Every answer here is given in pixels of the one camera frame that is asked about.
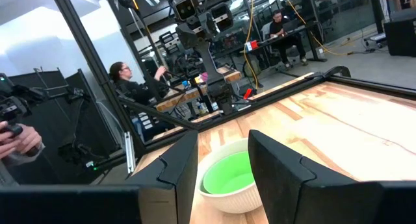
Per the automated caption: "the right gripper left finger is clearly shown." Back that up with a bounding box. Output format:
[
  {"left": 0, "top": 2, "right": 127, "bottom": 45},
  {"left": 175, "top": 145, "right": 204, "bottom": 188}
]
[{"left": 125, "top": 129, "right": 200, "bottom": 224}]

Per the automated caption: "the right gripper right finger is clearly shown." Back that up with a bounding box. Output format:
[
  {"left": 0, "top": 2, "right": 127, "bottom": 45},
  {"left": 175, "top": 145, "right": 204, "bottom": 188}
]
[{"left": 248, "top": 129, "right": 384, "bottom": 224}]

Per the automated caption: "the large green plastic bowl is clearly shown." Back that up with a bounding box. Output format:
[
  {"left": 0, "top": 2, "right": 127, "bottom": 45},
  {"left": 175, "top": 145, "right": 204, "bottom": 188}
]
[{"left": 202, "top": 151, "right": 256, "bottom": 195}]

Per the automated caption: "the white ribbed bowl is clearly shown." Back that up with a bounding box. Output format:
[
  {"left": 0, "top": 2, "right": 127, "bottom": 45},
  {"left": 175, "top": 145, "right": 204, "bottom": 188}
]
[{"left": 196, "top": 138, "right": 264, "bottom": 214}]

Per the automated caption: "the wooden workbench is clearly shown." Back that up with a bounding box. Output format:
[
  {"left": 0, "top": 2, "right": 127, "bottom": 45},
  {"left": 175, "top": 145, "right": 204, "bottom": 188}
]
[{"left": 155, "top": 66, "right": 243, "bottom": 114}]

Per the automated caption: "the person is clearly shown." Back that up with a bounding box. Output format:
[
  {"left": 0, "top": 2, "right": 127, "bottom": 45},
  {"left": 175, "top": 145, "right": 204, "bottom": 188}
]
[
  {"left": 109, "top": 61, "right": 170, "bottom": 108},
  {"left": 268, "top": 9, "right": 308, "bottom": 69}
]

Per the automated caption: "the black partition panel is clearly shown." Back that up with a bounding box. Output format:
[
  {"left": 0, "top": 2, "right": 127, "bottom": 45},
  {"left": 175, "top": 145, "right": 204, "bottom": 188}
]
[{"left": 8, "top": 68, "right": 128, "bottom": 186}]

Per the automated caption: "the red and white box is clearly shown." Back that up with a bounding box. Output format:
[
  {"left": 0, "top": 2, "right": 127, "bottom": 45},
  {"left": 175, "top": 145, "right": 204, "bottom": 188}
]
[{"left": 244, "top": 39, "right": 260, "bottom": 52}]

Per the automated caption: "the black desk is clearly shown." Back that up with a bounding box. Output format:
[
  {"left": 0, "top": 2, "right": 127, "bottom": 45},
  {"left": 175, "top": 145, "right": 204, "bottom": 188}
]
[{"left": 240, "top": 21, "right": 328, "bottom": 64}]

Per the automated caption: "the person's hand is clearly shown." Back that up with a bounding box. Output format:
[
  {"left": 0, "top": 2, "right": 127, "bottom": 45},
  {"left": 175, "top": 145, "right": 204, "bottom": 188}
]
[
  {"left": 15, "top": 124, "right": 44, "bottom": 154},
  {"left": 0, "top": 121, "right": 21, "bottom": 160}
]

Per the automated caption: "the black box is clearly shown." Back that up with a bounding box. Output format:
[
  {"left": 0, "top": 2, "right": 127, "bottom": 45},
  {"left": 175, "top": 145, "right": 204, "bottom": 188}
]
[{"left": 383, "top": 8, "right": 416, "bottom": 58}]

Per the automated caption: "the black aluminium table frame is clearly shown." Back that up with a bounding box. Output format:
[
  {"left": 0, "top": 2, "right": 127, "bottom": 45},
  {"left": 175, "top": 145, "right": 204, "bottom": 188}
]
[{"left": 48, "top": 0, "right": 416, "bottom": 160}]

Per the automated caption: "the yellow cable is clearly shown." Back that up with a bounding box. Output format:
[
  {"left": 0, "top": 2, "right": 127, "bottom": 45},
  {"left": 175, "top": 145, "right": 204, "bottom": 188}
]
[
  {"left": 281, "top": 0, "right": 355, "bottom": 56},
  {"left": 242, "top": 0, "right": 261, "bottom": 90}
]

